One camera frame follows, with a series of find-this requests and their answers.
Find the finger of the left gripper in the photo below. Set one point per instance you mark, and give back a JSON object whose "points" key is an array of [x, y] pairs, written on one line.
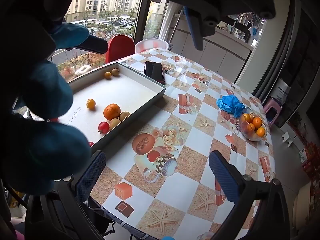
{"points": [[193, 28], [94, 44]]}

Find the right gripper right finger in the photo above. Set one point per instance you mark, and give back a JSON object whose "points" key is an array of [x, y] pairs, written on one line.
{"points": [[229, 178]]}

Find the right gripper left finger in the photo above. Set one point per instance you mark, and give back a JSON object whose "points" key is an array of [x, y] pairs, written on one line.
{"points": [[85, 182]]}

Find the tan small longan fruit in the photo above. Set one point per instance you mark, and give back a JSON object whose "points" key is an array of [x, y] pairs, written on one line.
{"points": [[115, 72], [123, 115]]}

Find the yellow cherry tomato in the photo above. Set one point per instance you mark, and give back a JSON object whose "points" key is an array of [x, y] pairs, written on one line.
{"points": [[107, 75], [91, 104]]}

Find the large orange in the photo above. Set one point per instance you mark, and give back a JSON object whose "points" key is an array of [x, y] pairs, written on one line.
{"points": [[112, 111]]}

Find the tan round longan fruit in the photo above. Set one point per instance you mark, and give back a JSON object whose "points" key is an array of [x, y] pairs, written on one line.
{"points": [[114, 122]]}

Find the blue gloved left hand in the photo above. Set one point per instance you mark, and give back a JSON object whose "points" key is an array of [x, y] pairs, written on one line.
{"points": [[36, 150]]}

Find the red chair back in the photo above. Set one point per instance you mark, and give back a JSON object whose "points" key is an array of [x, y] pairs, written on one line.
{"points": [[119, 46]]}

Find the white sideboard cabinet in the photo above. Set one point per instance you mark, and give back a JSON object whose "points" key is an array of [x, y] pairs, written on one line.
{"points": [[222, 53]]}

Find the orange in bowl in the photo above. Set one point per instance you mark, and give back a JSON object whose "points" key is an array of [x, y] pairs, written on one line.
{"points": [[257, 122], [247, 117], [260, 132]]}

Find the shallow grey white box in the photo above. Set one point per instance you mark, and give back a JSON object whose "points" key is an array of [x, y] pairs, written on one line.
{"points": [[132, 91]]}

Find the glass fruit bowl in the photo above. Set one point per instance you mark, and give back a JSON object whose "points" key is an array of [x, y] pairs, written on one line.
{"points": [[248, 129]]}

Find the black smartphone red case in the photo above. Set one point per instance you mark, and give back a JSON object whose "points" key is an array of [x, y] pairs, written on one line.
{"points": [[154, 70]]}

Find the small white step stool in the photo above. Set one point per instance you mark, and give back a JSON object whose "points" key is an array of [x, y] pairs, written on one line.
{"points": [[287, 139]]}

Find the patterned plastic tablecloth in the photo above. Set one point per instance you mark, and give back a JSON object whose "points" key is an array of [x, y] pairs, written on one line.
{"points": [[159, 181]]}

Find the crumpled blue glove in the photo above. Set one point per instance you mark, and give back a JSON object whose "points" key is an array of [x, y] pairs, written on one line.
{"points": [[231, 105]]}

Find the pink plastic stool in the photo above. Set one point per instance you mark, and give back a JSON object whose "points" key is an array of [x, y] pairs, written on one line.
{"points": [[272, 110]]}

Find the white carton box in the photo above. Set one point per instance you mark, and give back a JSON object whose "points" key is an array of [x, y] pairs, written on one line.
{"points": [[280, 91]]}

